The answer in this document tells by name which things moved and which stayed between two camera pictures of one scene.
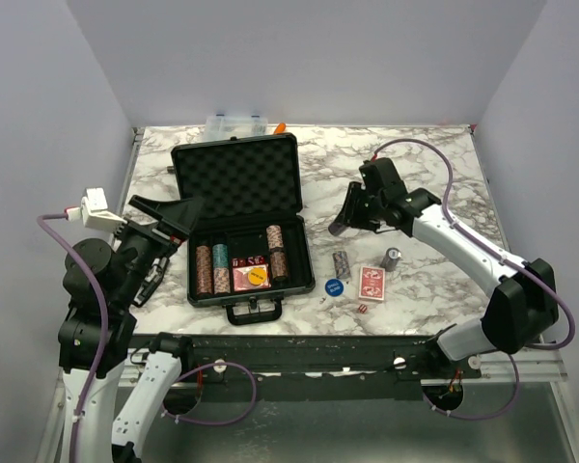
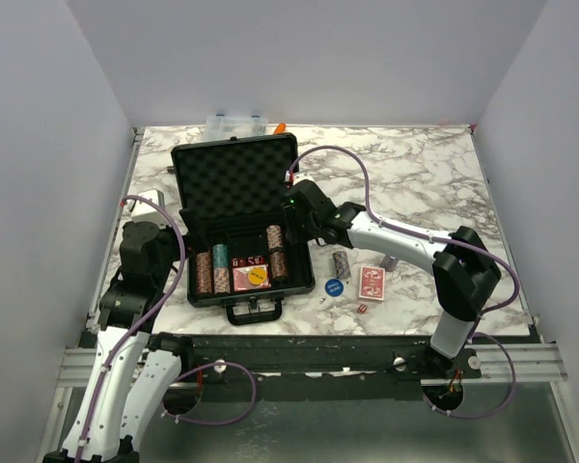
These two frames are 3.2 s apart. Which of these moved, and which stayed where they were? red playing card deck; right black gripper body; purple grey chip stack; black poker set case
Moved: right black gripper body
Stayed: black poker set case; purple grey chip stack; red playing card deck
